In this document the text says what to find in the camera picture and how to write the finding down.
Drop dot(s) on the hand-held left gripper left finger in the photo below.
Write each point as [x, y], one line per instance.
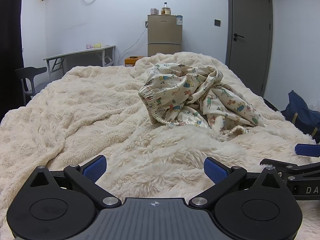
[96, 170]

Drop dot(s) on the grey door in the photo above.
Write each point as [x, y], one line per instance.
[250, 42]

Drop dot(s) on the grey folding table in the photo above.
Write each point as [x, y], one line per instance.
[82, 51]

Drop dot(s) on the dark blue bag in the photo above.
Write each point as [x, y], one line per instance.
[297, 112]

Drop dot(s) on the beige fridge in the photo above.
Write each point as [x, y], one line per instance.
[163, 32]

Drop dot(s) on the cream fluffy blanket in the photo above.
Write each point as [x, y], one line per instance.
[75, 105]

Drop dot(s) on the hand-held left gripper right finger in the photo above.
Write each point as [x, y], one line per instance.
[215, 171]

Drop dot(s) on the cartoon printed cream pants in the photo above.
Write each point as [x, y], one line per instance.
[190, 90]

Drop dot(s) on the glass jar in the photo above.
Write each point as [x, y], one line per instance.
[166, 10]

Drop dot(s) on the black curtain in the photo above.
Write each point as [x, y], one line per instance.
[10, 42]

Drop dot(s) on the small yellow item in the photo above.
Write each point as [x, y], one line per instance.
[98, 45]

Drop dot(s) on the black wall switch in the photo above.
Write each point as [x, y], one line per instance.
[217, 23]

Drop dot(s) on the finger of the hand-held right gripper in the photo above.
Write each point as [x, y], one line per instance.
[306, 150]
[295, 170]

